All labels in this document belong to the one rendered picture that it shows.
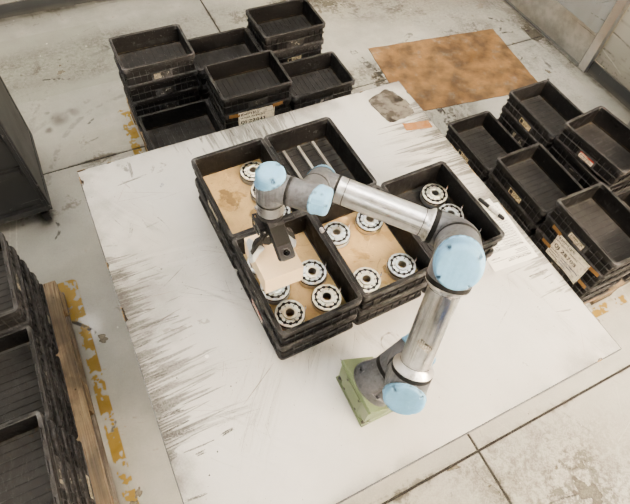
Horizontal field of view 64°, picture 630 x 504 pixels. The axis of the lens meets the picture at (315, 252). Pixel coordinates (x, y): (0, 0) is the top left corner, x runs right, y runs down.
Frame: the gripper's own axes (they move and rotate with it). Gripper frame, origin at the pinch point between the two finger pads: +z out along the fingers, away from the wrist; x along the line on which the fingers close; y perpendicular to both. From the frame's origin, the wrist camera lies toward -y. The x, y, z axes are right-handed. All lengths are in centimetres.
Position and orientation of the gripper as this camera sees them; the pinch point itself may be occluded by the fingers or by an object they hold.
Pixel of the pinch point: (273, 256)
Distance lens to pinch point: 150.5
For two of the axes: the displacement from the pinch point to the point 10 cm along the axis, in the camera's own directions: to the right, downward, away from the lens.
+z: -0.7, 5.4, 8.4
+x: -9.0, 3.3, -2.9
